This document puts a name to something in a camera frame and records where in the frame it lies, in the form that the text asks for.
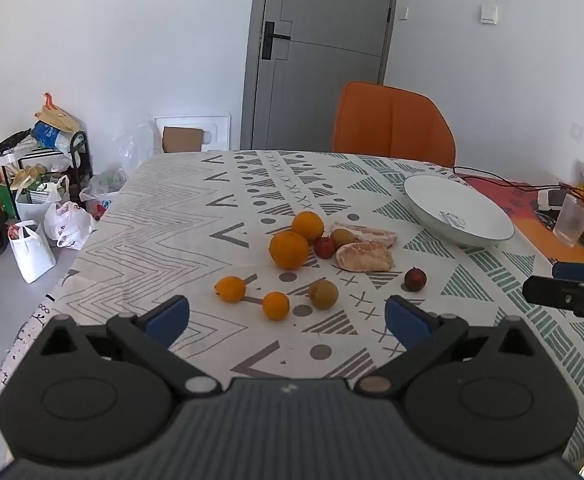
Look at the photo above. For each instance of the small orange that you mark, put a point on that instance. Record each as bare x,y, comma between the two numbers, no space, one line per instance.
231,289
276,306

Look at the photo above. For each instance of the small dark red apple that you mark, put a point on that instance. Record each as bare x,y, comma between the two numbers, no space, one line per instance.
415,279

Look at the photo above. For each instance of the blue and white bag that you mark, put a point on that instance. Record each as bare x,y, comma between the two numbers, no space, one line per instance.
47,135

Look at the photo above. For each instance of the white paper bag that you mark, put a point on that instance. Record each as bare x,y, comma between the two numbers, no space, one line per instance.
32,255

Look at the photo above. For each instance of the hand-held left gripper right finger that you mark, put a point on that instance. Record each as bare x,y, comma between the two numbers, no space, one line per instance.
406,322

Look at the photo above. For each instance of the white and green plastic bag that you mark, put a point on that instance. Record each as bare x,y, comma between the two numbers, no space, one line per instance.
102,185

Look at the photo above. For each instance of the grey door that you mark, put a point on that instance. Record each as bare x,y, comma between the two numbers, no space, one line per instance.
322,60

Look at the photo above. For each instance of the white plate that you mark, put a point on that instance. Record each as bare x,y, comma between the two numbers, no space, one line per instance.
446,200

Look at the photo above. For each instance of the black rack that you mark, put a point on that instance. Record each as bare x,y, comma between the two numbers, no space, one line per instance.
79,160

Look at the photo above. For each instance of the clear plastic bag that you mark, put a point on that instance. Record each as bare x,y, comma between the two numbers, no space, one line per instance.
134,150

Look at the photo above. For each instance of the orange chair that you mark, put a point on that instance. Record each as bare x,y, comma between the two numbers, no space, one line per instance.
391,120

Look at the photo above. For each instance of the white bag with items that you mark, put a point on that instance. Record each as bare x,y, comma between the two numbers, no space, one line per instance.
37,205

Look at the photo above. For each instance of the red mat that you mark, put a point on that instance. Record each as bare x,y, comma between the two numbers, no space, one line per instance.
516,200

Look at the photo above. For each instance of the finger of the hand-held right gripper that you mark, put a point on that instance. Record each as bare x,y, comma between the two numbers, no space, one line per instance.
551,292
579,271

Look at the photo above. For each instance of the green box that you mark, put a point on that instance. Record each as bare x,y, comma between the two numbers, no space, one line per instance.
6,202

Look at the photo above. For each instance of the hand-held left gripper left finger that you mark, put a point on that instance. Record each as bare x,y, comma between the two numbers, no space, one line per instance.
164,320

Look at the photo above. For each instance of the white and red plastic bag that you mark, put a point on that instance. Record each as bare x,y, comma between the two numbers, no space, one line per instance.
67,222

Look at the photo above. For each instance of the cardboard box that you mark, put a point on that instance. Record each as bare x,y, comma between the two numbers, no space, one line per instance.
182,140

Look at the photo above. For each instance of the brown kiwi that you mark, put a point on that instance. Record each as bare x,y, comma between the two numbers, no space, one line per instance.
323,294
343,237

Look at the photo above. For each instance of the dark slipper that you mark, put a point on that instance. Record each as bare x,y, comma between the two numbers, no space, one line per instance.
0,240

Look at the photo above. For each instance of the medium orange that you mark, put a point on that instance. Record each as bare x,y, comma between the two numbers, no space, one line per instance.
308,225

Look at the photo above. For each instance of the white wall outlet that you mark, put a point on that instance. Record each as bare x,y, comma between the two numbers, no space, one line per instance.
577,130

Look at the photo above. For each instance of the glass cup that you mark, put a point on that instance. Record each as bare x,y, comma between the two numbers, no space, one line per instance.
571,222

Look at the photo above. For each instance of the black folded item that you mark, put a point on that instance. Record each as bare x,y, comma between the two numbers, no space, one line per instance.
12,142

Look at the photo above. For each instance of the large white wall switch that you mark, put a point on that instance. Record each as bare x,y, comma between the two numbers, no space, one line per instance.
489,13

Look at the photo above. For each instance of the large orange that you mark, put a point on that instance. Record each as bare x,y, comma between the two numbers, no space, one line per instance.
289,250

